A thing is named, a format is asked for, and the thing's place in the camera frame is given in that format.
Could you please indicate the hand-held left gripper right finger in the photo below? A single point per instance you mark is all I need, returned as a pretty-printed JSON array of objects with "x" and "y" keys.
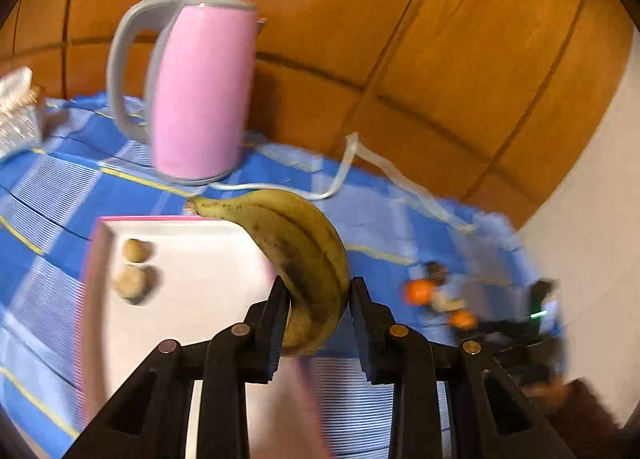
[{"x": 363, "y": 341}]

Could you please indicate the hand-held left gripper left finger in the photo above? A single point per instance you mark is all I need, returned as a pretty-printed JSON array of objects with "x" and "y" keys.
[{"x": 271, "y": 344}]

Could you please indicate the orange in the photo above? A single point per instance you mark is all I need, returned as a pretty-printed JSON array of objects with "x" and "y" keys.
[
  {"x": 419, "y": 291},
  {"x": 462, "y": 320}
]

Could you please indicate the white tray with pink rim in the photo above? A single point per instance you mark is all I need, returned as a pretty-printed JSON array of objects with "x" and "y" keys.
[{"x": 200, "y": 279}]

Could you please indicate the yellow banana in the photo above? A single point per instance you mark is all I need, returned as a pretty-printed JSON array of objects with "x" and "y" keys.
[{"x": 300, "y": 249}]

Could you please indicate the dark round mangosteen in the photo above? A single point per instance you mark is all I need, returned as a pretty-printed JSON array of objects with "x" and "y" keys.
[{"x": 435, "y": 270}]

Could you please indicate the small tan round fruit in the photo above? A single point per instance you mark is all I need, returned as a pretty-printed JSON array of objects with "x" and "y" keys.
[{"x": 136, "y": 250}]

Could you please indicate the blue plaid tablecloth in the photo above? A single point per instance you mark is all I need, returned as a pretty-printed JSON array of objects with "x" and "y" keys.
[{"x": 75, "y": 179}]

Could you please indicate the pink electric kettle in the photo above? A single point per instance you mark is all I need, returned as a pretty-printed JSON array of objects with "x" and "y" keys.
[{"x": 200, "y": 89}]

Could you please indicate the silver tissue box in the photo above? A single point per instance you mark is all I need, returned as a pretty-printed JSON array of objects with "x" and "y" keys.
[{"x": 17, "y": 114}]

